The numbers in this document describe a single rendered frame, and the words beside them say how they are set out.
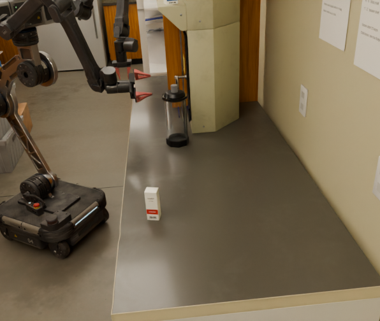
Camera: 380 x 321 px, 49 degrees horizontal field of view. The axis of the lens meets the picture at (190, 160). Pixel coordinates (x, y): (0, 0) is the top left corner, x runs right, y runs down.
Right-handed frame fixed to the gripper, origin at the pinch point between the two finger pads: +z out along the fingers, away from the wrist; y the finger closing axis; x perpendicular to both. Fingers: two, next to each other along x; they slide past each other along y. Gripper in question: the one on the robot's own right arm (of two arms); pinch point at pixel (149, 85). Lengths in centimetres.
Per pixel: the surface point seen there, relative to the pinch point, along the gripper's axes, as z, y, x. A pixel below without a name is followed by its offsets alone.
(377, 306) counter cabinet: 56, -103, -55
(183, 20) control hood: 16.4, 12.6, -28.0
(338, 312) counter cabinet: 46, -104, -55
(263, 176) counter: 41, -55, -21
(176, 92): 11.5, -12.9, -14.6
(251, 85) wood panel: 55, 12, 28
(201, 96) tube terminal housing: 22.8, -9.7, -3.5
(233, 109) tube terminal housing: 39.8, -9.4, 11.9
